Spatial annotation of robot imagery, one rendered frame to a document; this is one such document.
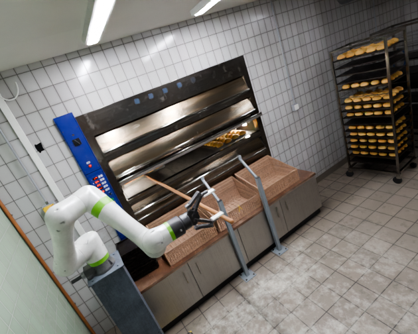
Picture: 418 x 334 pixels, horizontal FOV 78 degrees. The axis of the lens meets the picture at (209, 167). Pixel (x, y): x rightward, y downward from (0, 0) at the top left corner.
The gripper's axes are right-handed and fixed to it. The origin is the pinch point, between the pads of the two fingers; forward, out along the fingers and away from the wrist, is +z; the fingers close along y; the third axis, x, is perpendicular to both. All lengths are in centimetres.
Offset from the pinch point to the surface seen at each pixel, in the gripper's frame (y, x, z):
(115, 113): -52, -154, 0
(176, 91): -51, -154, 66
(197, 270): 108, -100, -3
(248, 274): 146, -94, 43
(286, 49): -49, -152, 228
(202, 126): -6, -154, 80
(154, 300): 107, -100, -49
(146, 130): -27, -152, 20
